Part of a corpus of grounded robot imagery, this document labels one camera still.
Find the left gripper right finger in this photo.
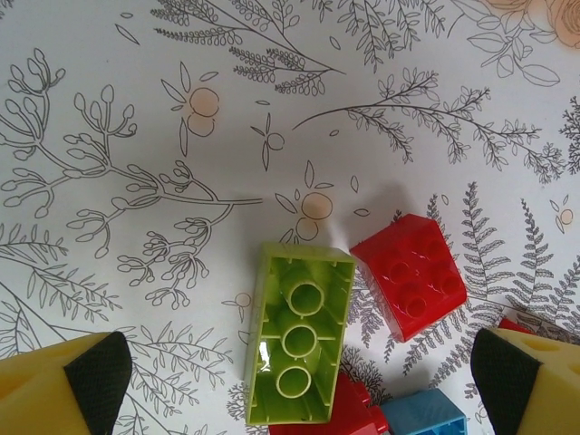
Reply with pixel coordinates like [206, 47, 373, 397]
[469, 327, 580, 435]

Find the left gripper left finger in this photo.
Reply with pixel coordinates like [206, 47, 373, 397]
[0, 331, 133, 435]

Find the red square lego brick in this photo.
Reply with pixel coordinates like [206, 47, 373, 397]
[349, 212, 468, 343]

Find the blue lego brick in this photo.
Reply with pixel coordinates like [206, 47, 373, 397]
[380, 388, 468, 435]

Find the lime green lego brick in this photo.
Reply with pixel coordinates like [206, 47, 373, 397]
[243, 241, 358, 427]

